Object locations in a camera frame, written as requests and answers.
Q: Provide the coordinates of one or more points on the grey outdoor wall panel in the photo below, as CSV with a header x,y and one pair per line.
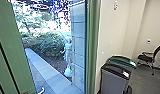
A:
x,y
78,43

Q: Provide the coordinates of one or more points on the blue white wall plate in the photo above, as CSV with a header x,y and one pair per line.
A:
x,y
148,41

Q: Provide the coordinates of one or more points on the green glass door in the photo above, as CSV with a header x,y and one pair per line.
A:
x,y
9,56

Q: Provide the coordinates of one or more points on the black mesh chair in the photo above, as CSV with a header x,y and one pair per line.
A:
x,y
150,58

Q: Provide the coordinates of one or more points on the grey bin green lid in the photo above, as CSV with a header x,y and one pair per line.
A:
x,y
124,61

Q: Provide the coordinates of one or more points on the white garden statue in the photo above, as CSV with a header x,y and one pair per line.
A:
x,y
67,56

